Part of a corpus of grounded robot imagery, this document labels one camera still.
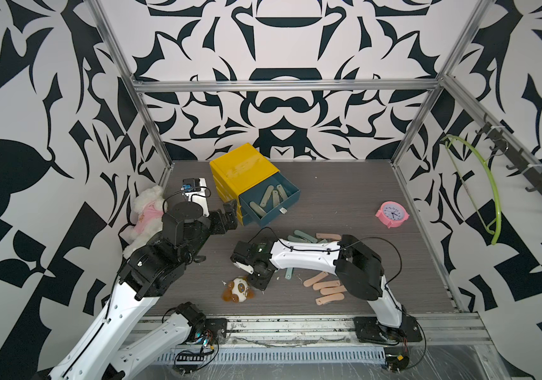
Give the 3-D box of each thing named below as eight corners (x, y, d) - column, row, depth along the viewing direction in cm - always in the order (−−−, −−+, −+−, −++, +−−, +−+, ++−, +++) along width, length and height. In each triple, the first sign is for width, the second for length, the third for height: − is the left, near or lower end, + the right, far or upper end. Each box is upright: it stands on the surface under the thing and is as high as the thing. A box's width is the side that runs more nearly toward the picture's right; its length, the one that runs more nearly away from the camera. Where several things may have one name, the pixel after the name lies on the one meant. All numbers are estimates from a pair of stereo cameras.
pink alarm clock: (387, 231, 98) (390, 227, 96) (371, 210, 105) (373, 206, 102) (410, 222, 101) (414, 219, 98) (394, 202, 107) (396, 198, 105)
